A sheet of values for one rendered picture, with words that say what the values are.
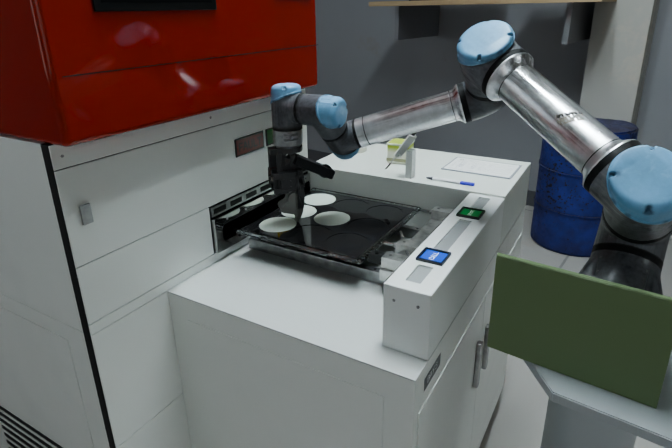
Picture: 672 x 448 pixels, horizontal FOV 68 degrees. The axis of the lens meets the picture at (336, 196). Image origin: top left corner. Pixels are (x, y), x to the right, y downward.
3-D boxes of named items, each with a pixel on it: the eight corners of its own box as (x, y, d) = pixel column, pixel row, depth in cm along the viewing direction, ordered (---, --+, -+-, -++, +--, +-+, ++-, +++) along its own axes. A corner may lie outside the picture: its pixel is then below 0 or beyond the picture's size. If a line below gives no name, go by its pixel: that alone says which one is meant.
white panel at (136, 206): (83, 332, 104) (40, 144, 90) (303, 204, 169) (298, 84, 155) (92, 337, 102) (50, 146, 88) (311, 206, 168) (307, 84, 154)
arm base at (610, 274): (657, 329, 93) (669, 280, 96) (667, 308, 81) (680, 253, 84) (570, 303, 101) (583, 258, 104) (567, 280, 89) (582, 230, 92)
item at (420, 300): (381, 346, 98) (382, 283, 93) (466, 239, 142) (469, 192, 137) (427, 361, 93) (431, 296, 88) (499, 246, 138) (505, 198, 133)
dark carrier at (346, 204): (242, 230, 132) (241, 228, 132) (313, 191, 160) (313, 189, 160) (357, 259, 116) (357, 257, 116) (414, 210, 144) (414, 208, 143)
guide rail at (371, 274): (249, 248, 139) (248, 238, 138) (253, 245, 141) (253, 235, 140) (419, 294, 115) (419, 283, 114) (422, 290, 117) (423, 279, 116)
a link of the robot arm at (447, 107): (515, 82, 125) (332, 135, 139) (511, 53, 115) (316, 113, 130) (527, 120, 119) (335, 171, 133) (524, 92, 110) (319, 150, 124)
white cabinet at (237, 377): (204, 536, 147) (166, 293, 119) (358, 352, 225) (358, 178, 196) (408, 671, 116) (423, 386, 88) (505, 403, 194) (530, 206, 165)
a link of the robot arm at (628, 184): (696, 218, 87) (496, 50, 117) (718, 178, 74) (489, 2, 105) (636, 258, 87) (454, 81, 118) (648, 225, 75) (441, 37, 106)
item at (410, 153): (392, 176, 150) (393, 132, 145) (398, 173, 153) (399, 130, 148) (411, 179, 147) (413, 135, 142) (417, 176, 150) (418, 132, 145)
